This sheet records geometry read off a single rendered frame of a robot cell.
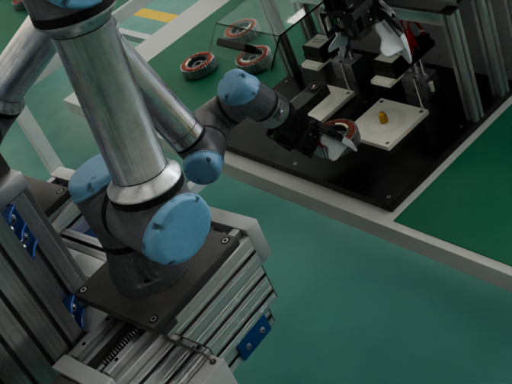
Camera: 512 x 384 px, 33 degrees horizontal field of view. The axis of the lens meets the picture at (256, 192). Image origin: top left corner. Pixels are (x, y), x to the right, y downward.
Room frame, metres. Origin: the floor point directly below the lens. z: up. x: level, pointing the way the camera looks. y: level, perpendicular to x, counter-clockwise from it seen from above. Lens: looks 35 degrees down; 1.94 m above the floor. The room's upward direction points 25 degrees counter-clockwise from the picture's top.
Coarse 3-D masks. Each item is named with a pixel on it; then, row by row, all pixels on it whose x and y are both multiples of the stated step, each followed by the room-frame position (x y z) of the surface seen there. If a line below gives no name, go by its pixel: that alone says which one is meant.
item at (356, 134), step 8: (336, 120) 1.68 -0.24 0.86; (344, 120) 1.67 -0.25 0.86; (352, 120) 1.66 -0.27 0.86; (336, 128) 1.67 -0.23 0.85; (344, 128) 1.65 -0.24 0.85; (352, 128) 1.63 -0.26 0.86; (320, 136) 1.65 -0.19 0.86; (352, 136) 1.60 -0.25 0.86; (320, 144) 1.62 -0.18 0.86; (320, 152) 1.62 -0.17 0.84; (344, 152) 1.60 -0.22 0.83
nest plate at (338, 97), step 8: (336, 88) 1.94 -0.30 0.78; (296, 96) 1.99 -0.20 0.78; (328, 96) 1.93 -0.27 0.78; (336, 96) 1.91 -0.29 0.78; (344, 96) 1.89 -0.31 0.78; (352, 96) 1.89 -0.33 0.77; (320, 104) 1.90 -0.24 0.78; (328, 104) 1.89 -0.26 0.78; (336, 104) 1.87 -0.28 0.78; (312, 112) 1.89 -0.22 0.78; (320, 112) 1.87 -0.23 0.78; (328, 112) 1.85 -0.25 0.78; (320, 120) 1.84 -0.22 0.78
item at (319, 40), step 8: (312, 40) 1.98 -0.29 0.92; (320, 40) 1.96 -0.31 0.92; (328, 40) 1.94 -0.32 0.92; (304, 48) 1.97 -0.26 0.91; (312, 48) 1.94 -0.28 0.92; (320, 48) 1.92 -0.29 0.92; (312, 56) 1.95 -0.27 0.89; (320, 56) 1.92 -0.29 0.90; (328, 56) 1.93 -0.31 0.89; (352, 56) 1.97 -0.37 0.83; (304, 64) 1.95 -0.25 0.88; (312, 64) 1.94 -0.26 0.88; (320, 64) 1.92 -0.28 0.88
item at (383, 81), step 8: (416, 40) 1.80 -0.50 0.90; (432, 40) 1.77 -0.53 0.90; (416, 48) 1.76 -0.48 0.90; (424, 48) 1.75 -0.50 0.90; (376, 56) 1.77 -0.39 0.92; (384, 56) 1.75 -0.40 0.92; (392, 56) 1.74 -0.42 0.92; (400, 56) 1.72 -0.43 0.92; (416, 56) 1.74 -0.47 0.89; (376, 64) 1.75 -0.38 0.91; (384, 64) 1.73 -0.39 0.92; (392, 64) 1.71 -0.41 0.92; (400, 64) 1.72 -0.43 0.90; (408, 64) 1.73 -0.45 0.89; (416, 64) 1.78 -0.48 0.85; (376, 72) 1.76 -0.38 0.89; (384, 72) 1.73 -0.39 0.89; (392, 72) 1.71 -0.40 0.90; (400, 72) 1.71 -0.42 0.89; (416, 72) 1.78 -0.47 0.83; (424, 72) 1.76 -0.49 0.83; (376, 80) 1.74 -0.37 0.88; (384, 80) 1.72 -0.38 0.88; (392, 80) 1.71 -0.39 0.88
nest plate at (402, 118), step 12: (372, 108) 1.79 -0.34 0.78; (384, 108) 1.76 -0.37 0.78; (396, 108) 1.74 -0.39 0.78; (408, 108) 1.72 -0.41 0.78; (420, 108) 1.70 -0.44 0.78; (360, 120) 1.76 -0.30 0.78; (372, 120) 1.74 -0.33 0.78; (396, 120) 1.69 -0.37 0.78; (408, 120) 1.67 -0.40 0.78; (420, 120) 1.67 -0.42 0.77; (360, 132) 1.71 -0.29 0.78; (372, 132) 1.69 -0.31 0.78; (384, 132) 1.67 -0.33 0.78; (396, 132) 1.65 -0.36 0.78; (408, 132) 1.65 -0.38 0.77; (372, 144) 1.66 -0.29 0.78; (384, 144) 1.63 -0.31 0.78
